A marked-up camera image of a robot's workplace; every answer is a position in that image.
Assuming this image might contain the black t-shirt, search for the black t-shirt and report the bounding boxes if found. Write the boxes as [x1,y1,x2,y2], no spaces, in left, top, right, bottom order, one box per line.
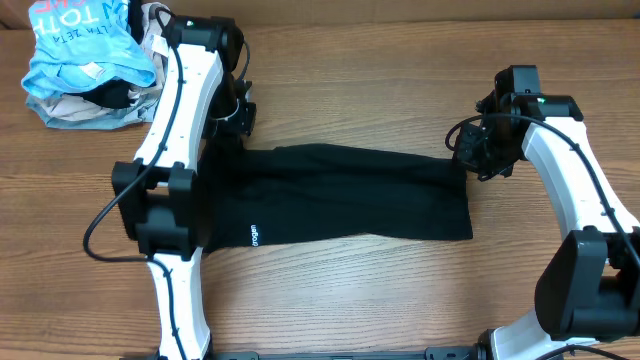
[201,141,473,253]

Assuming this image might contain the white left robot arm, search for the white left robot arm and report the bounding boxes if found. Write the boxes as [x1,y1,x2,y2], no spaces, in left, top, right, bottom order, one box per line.
[111,16,256,359]

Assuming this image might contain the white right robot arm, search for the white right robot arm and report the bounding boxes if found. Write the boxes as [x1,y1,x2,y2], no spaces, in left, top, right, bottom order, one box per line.
[445,65,639,359]

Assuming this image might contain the black garment in pile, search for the black garment in pile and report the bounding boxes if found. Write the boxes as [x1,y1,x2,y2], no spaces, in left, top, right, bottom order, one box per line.
[78,0,144,109]

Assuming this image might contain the beige garment with tag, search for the beige garment with tag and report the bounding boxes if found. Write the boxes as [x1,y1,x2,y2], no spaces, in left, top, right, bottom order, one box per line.
[21,1,170,129]

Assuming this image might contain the light blue printed t-shirt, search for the light blue printed t-shirt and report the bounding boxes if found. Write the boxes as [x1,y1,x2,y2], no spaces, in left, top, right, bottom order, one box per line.
[21,0,156,99]

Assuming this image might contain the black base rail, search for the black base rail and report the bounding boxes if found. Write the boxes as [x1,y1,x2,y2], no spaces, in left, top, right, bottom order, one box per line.
[211,345,489,360]

